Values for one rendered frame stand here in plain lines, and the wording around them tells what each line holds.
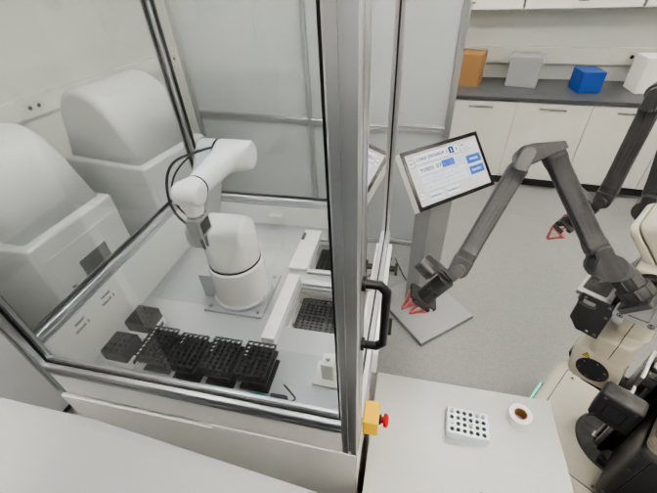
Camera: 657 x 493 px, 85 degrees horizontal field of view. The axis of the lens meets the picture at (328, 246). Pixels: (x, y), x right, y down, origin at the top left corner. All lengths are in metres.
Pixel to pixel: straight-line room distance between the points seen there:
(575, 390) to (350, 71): 2.00
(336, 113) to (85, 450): 0.35
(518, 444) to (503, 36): 3.90
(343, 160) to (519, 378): 2.18
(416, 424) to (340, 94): 1.12
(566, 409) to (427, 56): 2.06
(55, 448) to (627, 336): 1.57
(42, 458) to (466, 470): 1.19
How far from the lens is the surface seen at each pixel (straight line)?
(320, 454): 1.13
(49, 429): 0.24
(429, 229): 2.15
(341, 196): 0.46
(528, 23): 4.57
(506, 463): 1.36
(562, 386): 2.20
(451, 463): 1.31
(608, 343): 1.61
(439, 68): 2.58
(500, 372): 2.47
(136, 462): 0.22
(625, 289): 1.29
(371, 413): 1.17
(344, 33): 0.40
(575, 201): 1.23
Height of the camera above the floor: 1.95
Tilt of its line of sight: 38 degrees down
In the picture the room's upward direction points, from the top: 3 degrees counter-clockwise
